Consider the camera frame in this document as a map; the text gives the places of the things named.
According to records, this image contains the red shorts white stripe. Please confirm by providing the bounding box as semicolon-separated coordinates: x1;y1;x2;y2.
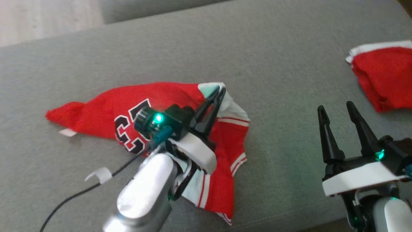
345;40;412;113

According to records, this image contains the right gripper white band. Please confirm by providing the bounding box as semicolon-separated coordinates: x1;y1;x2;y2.
317;101;408;197

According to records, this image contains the white tape tab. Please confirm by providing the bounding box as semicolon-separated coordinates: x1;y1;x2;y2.
85;167;112;185

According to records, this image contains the thin black cable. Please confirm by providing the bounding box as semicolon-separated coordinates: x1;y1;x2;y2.
39;147;155;232

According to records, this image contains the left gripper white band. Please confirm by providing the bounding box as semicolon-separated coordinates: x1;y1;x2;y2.
167;85;226;175

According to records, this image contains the grey sofa back cushion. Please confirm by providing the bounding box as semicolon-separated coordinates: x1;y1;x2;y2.
98;0;232;24

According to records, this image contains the red white basketball jersey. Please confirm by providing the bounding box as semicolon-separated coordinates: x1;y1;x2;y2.
45;82;251;226

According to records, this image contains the grey sofa seat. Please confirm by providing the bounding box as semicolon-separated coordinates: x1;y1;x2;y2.
0;0;412;232

